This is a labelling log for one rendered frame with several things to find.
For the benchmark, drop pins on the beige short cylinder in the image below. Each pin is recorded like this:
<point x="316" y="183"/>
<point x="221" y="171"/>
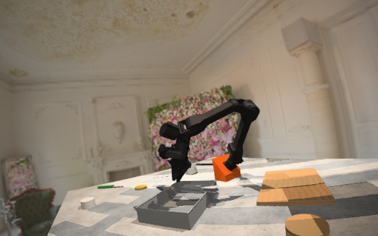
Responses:
<point x="87" y="203"/>

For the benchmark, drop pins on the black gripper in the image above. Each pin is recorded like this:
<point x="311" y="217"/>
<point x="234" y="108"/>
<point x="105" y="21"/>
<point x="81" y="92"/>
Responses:
<point x="179" y="162"/>

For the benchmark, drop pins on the yellow round disc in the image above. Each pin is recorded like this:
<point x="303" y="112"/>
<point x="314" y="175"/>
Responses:
<point x="140" y="187"/>

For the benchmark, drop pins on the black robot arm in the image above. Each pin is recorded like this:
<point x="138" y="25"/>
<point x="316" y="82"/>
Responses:
<point x="197" y="123"/>

